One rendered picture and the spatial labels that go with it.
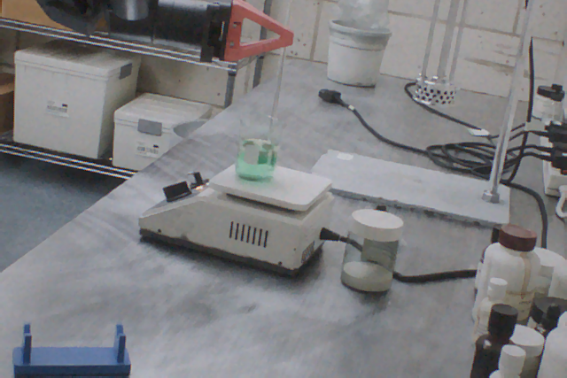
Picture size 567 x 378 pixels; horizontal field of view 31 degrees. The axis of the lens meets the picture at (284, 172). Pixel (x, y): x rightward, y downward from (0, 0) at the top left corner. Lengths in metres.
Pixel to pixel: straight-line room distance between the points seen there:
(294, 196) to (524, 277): 0.27
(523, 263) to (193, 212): 0.37
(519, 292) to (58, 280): 0.48
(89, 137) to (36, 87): 0.25
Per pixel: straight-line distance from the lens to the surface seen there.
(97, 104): 3.44
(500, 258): 1.09
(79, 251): 1.15
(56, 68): 3.47
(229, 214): 1.14
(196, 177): 1.24
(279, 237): 1.13
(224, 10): 1.10
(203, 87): 3.73
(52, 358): 0.91
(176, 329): 0.99
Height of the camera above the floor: 1.20
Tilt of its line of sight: 17 degrees down
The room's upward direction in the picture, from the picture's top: 9 degrees clockwise
